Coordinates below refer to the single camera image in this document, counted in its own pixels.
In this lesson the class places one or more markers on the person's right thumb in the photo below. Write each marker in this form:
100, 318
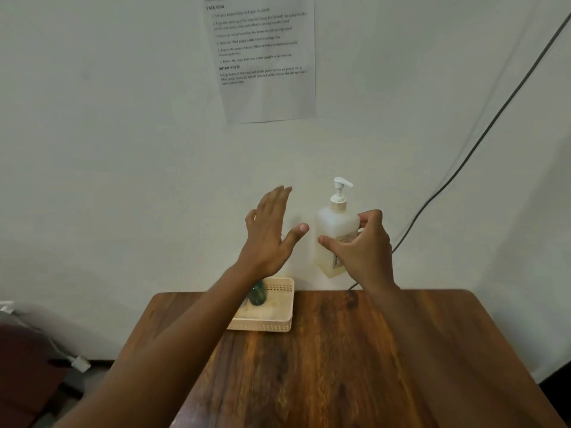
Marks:
332, 246

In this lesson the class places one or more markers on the person's right forearm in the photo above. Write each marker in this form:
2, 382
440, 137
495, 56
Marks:
446, 365

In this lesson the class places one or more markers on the white pump soap bottle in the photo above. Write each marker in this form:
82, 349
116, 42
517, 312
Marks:
335, 225

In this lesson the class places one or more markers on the person's left little finger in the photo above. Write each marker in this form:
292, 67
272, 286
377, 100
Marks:
250, 219

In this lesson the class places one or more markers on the person's left middle finger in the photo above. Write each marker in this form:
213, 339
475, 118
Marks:
274, 208

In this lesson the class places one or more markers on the person's left thumb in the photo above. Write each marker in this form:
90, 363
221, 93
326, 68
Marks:
296, 234

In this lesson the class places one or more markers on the printed paper sheet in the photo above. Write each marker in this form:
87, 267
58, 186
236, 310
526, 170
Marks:
263, 57

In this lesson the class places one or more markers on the person's right hand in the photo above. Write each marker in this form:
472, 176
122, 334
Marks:
368, 258

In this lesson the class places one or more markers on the person's left hand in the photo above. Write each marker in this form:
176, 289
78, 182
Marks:
263, 245

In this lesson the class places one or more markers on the person's left forearm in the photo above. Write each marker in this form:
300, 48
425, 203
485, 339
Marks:
178, 347

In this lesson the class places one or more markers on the dark red seat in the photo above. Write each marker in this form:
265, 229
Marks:
24, 374

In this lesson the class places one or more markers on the beige plastic basket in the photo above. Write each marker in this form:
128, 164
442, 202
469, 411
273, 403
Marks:
276, 314

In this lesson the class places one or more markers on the white charger plug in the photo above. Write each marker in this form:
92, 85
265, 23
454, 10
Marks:
80, 363

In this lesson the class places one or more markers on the dark green small bottle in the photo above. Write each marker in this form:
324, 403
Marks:
257, 294

